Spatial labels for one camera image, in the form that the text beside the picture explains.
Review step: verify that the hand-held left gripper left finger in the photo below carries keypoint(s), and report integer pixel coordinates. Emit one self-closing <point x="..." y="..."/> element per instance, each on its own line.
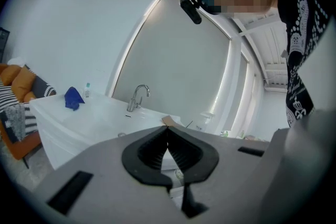
<point x="105" y="178"/>

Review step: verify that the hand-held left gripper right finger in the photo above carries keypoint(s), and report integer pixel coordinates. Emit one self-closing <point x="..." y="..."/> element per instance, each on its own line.
<point x="236" y="173"/>

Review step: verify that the patterned paper cup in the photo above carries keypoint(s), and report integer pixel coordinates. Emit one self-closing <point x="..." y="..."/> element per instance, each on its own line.
<point x="179" y="173"/>

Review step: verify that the green bottle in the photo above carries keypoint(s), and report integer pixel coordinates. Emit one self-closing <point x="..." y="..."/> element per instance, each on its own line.
<point x="224" y="133"/>

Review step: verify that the chrome sink drain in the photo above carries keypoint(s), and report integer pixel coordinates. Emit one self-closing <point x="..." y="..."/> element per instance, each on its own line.
<point x="122" y="135"/>

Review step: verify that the white vanity cabinet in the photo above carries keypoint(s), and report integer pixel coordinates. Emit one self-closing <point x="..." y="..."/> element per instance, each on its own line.
<point x="92" y="123"/>

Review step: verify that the narrow grey roller blind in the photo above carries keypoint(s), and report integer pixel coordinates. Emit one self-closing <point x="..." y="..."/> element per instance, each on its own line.
<point x="240" y="97"/>

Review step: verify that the brown cardboard piece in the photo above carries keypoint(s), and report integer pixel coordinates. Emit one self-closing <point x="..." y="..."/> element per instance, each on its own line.
<point x="169" y="121"/>

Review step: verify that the blue cloth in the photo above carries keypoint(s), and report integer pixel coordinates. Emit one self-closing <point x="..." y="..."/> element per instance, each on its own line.
<point x="73" y="99"/>

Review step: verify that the chrome faucet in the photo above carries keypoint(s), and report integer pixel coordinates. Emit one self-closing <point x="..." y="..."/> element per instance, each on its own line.
<point x="136" y="98"/>

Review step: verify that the orange sofa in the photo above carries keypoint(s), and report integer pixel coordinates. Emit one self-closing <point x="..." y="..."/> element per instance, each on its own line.
<point x="23" y="147"/>

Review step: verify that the small clear green-capped bottle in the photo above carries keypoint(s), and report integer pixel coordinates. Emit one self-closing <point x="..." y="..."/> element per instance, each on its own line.
<point x="86" y="91"/>

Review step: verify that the large grey roller blind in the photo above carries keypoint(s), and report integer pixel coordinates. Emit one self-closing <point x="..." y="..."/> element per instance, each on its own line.
<point x="178" y="68"/>

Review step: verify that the orange cushion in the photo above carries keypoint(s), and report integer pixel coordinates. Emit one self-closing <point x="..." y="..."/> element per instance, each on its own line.
<point x="22" y="84"/>

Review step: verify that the black white striped blanket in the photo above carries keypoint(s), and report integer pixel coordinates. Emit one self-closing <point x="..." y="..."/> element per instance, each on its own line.
<point x="8" y="97"/>

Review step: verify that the person's black printed shirt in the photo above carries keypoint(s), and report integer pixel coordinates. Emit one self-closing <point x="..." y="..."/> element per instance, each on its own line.
<point x="296" y="8"/>

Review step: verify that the black head-worn camera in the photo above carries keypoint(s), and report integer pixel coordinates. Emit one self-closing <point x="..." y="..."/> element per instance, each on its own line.
<point x="190" y="9"/>

